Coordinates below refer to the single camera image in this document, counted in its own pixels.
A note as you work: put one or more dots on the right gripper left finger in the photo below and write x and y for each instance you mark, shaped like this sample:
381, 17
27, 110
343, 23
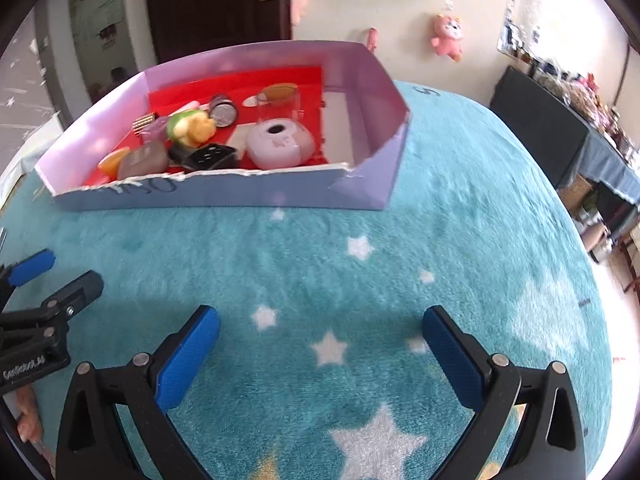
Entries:
92, 443

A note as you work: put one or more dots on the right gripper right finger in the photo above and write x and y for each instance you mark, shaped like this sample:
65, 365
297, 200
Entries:
549, 443

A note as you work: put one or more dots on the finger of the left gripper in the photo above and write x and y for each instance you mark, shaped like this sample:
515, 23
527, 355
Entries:
60, 307
19, 273

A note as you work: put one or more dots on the pink nail polish bottle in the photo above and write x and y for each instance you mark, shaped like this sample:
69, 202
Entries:
157, 129

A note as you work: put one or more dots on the glitter jar red cap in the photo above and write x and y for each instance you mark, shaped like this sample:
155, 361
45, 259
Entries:
223, 111

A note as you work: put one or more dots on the large orange round soap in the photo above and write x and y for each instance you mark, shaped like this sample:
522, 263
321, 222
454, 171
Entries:
278, 93

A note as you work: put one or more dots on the person's left hand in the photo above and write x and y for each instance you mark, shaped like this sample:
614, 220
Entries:
29, 427

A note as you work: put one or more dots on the small orange soap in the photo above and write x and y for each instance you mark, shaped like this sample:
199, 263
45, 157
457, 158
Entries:
109, 165

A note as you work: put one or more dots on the brown earbuds case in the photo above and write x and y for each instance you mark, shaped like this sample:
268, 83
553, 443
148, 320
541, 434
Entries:
150, 158

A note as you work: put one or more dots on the black square bottle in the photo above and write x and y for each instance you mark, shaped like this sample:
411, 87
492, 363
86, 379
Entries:
209, 157

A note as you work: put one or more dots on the green yellow toy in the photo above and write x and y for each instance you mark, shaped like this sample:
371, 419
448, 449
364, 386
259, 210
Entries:
191, 128

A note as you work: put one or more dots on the teal star blanket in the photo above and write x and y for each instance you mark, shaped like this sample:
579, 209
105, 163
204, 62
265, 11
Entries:
320, 371

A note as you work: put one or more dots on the pink white round device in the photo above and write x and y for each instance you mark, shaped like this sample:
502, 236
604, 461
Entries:
279, 143

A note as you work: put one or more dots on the red paper liner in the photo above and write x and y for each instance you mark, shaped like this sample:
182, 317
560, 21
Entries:
242, 87

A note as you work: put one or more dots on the clear glass cup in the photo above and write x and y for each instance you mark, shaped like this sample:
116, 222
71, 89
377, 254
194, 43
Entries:
291, 109

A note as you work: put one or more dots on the dark side table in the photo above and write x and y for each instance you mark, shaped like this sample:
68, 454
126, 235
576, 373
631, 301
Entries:
563, 145

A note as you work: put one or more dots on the dark brown wooden door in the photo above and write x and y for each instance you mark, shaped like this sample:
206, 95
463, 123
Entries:
184, 27

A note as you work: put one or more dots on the purple cardboard tray box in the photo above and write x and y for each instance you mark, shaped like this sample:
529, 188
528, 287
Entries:
357, 115

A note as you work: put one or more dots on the pink hanging stick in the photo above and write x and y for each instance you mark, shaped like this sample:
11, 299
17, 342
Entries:
372, 39

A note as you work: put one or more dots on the pink plush toy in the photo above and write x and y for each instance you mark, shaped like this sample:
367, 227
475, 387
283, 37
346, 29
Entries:
448, 35

